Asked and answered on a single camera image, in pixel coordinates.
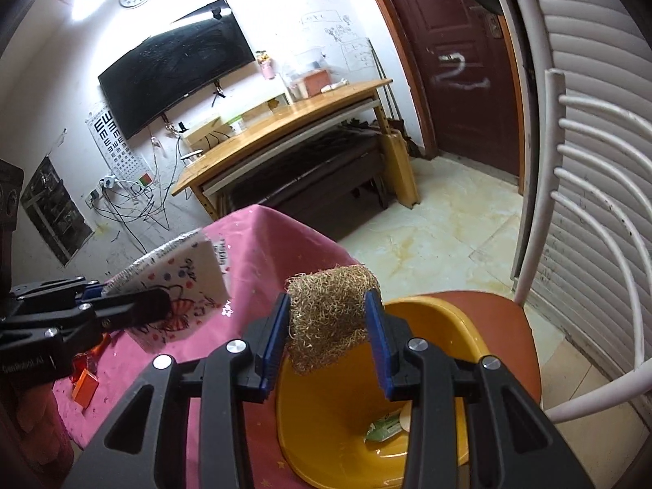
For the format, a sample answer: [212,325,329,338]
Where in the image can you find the thin leaning rods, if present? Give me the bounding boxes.
[369,41,403,136]

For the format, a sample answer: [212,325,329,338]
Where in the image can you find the pink starry tablecloth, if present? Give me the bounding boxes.
[51,205,368,489]

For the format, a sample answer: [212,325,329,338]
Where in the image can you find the dark red door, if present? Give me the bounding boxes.
[367,0,525,194]

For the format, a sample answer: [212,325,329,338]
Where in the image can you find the clear plastic container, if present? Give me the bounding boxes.
[282,48,332,103]

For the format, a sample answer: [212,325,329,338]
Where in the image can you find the brown small box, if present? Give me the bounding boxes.
[300,71,329,97]

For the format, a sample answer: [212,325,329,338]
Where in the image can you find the white cartoon snack bag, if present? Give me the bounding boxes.
[102,229,230,352]

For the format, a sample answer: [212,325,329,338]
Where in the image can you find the orange small box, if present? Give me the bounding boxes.
[71,369,100,408]

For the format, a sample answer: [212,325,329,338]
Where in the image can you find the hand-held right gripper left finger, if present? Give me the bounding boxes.
[64,293,293,489]

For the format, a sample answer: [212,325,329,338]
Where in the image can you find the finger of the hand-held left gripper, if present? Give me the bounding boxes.
[76,288,173,339]
[9,276,103,311]

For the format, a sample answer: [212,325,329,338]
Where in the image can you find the yellow plastic basin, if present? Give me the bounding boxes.
[275,298,490,489]

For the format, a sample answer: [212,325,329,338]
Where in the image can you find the dark wall poster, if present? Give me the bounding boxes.
[19,155,95,268]

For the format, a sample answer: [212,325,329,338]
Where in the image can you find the dark wooden bench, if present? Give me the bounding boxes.
[224,130,390,238]

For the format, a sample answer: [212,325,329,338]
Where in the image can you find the green white wrapper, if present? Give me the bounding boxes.
[364,412,408,444]

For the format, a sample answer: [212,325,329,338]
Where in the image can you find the golden mesh scouring pad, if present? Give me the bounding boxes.
[284,264,380,377]

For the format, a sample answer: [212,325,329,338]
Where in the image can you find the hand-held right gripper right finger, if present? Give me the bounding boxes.
[364,289,594,489]

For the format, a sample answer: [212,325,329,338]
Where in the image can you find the white roller shutter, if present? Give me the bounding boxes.
[509,0,652,419]

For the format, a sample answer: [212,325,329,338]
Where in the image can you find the white chair with brown seat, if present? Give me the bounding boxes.
[433,68,652,423]

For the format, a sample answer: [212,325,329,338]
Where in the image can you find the black wall television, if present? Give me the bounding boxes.
[98,0,256,141]

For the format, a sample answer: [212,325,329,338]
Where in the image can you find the tangle of black cables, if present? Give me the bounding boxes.
[94,132,187,245]

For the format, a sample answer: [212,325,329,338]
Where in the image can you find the dark wooden cabinet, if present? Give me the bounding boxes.
[0,159,25,286]

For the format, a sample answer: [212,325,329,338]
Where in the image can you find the wooden desk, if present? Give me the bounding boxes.
[170,78,421,225]

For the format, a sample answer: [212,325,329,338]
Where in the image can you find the eye chart poster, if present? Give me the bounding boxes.
[84,109,154,187]

